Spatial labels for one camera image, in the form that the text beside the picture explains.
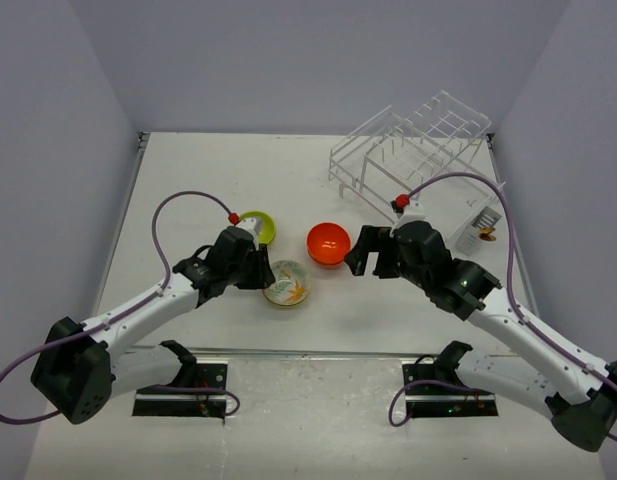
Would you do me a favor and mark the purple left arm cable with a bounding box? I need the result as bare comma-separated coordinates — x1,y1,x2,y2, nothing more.
0,190,241,425

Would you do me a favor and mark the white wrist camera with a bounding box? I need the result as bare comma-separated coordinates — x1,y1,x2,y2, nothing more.
391,198,426,229
237,216,266,243

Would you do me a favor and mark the white cutlery holder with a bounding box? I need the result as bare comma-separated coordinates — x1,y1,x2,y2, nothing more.
449,206,502,255

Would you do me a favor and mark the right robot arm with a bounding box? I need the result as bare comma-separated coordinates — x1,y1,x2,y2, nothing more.
344,220,617,452

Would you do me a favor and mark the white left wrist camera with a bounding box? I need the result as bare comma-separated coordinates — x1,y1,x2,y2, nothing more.
237,216,266,243

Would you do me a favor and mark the white wire dish rack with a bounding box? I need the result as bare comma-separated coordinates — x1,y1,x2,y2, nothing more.
328,91,498,237

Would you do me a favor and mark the olive green bowl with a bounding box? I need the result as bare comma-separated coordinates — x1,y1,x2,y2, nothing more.
240,210,276,246

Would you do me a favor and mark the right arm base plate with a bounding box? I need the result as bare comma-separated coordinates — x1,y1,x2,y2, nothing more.
402,358,499,419

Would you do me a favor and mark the gold spool ornament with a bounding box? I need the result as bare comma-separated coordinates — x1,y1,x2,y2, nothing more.
478,227,497,242

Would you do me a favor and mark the tan bowl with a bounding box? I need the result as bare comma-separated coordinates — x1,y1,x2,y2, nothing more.
263,260,312,302
264,296,310,309

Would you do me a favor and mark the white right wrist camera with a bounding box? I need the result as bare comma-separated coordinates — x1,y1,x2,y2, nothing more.
391,198,426,229

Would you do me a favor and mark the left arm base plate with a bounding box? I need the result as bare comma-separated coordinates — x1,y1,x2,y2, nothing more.
132,363,236,419

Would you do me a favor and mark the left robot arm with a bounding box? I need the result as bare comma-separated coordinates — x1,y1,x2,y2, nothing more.
31,218,275,425

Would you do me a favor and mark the orange bowl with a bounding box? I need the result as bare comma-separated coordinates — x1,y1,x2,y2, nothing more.
311,257,345,270
306,222,351,263

